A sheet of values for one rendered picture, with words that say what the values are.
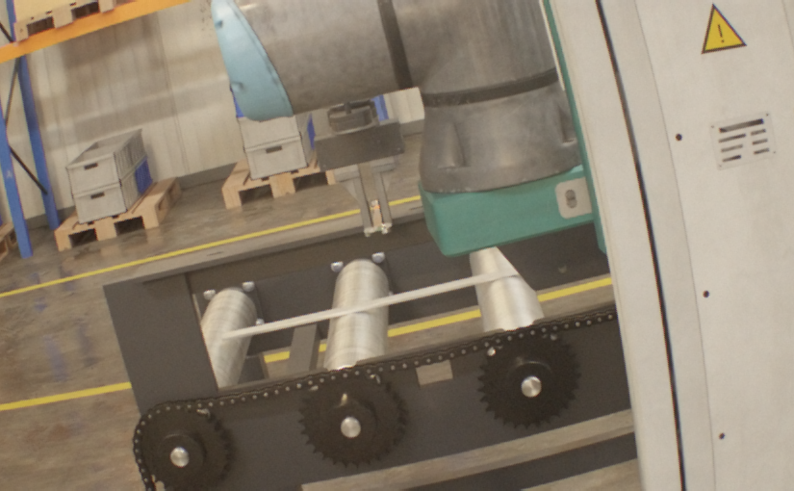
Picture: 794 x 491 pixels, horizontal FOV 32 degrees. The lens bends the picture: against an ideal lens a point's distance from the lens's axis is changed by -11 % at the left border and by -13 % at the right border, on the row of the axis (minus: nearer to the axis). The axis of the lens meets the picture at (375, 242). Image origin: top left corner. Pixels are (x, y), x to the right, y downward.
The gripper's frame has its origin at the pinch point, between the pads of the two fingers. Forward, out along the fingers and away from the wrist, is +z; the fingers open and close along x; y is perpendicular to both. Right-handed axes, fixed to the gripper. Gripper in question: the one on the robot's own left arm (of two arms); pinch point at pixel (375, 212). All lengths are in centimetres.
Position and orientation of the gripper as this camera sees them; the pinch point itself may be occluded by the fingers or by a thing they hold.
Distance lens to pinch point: 234.4
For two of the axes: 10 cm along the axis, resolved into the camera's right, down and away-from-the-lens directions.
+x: -9.7, 2.2, 0.6
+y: 0.1, -2.1, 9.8
